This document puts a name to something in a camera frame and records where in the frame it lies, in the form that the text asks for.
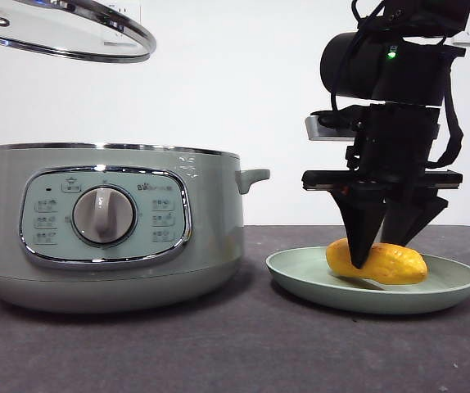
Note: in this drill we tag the glass lid with green knob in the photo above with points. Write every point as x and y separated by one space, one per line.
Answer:
75 37

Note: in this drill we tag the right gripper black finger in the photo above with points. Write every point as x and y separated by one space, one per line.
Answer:
411 221
360 229

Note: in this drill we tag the yellow corn cob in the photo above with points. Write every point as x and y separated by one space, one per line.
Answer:
399 268

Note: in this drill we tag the pale green round plate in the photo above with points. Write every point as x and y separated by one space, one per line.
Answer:
300 274

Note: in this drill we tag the pale green electric steamer pot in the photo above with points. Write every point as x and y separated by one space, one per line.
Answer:
206 229

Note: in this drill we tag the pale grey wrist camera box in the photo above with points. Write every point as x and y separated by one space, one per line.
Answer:
329 133

